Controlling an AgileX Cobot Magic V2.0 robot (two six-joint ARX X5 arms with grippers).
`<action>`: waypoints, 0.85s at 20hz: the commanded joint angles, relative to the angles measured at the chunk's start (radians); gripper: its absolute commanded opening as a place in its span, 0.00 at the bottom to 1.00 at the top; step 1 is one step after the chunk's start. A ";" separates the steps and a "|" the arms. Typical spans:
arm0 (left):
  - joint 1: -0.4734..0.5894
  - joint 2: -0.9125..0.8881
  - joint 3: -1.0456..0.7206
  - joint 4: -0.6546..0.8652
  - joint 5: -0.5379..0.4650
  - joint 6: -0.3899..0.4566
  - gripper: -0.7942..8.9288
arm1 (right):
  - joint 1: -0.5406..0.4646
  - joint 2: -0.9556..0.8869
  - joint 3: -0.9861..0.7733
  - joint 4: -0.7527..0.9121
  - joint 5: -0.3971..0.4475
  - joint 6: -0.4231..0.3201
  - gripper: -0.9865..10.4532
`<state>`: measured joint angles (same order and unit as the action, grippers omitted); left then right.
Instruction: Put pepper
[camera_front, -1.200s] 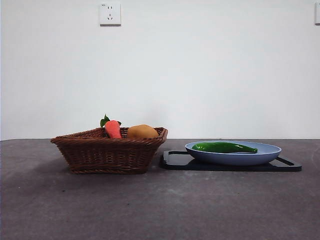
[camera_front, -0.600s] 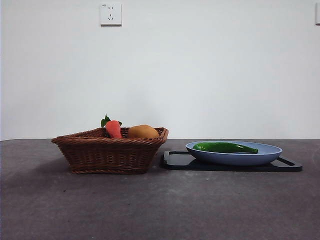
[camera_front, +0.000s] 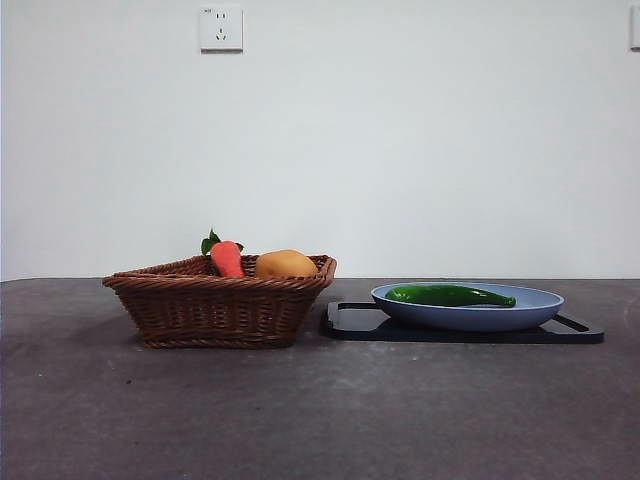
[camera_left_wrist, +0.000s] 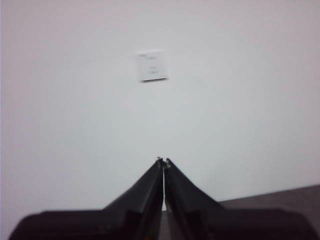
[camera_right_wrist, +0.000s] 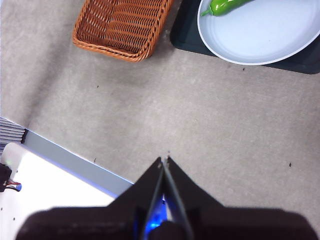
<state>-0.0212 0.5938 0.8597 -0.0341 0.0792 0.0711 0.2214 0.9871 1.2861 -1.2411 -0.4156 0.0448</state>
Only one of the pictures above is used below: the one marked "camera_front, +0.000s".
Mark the white wall socket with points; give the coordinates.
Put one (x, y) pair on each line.
(221, 29)

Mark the dark green cutting board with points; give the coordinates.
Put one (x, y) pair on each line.
(350, 325)

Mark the orange toy carrot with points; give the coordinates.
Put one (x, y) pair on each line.
(227, 260)

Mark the tan potato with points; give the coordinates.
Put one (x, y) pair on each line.
(285, 264)

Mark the green pepper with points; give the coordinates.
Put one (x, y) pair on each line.
(440, 295)

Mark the light blue plate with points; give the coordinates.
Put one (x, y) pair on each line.
(465, 317)

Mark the brown wicker basket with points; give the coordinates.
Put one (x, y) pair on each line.
(210, 315)

